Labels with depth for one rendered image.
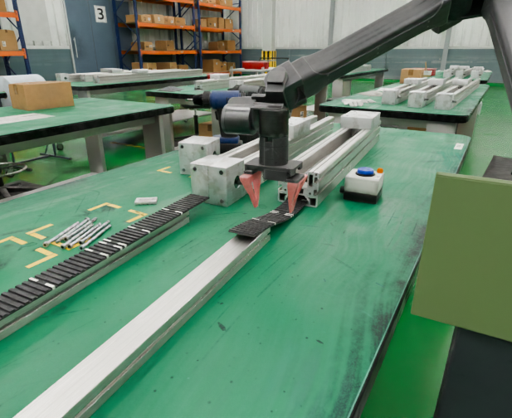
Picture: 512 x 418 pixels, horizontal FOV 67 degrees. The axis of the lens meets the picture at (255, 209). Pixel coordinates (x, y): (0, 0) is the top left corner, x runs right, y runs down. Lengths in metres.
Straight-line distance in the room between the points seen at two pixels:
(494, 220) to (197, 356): 0.39
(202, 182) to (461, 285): 0.60
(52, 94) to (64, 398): 2.52
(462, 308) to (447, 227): 0.11
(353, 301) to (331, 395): 0.18
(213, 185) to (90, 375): 0.56
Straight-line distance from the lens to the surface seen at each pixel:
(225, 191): 0.90
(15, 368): 0.56
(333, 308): 0.58
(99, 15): 13.92
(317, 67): 0.79
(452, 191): 0.52
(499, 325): 0.60
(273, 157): 0.74
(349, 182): 0.97
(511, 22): 0.86
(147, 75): 5.23
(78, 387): 0.46
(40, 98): 2.82
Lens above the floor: 1.12
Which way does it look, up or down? 22 degrees down
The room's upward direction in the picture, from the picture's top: straight up
